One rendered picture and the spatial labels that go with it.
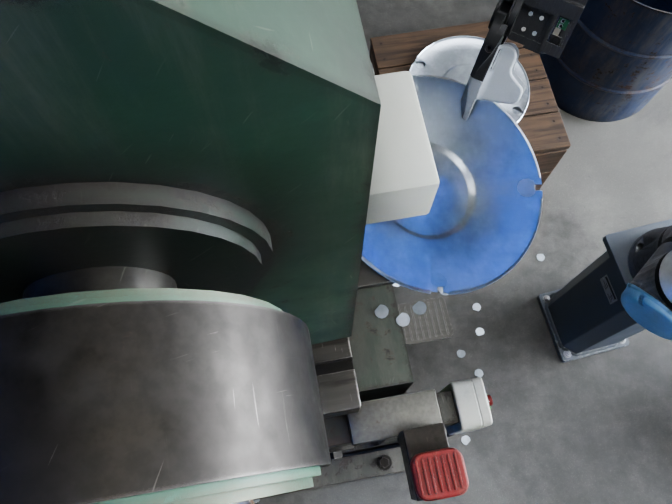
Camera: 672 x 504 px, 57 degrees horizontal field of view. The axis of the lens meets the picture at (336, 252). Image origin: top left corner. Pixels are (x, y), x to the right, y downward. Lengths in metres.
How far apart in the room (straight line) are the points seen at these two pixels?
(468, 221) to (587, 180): 1.17
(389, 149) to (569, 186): 1.61
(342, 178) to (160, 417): 0.12
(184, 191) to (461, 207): 0.57
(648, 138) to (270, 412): 1.92
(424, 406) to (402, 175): 0.70
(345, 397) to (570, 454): 0.91
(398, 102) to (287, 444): 0.19
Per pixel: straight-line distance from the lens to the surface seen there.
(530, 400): 1.70
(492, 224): 0.79
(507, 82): 0.72
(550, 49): 0.70
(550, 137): 1.55
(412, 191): 0.31
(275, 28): 0.20
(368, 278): 0.88
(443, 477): 0.86
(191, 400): 0.21
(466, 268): 0.82
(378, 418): 0.98
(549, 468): 1.70
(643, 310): 1.13
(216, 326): 0.22
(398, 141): 0.32
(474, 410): 1.01
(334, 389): 0.92
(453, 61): 1.60
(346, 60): 0.22
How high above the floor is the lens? 1.61
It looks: 70 degrees down
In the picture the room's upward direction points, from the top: 1 degrees clockwise
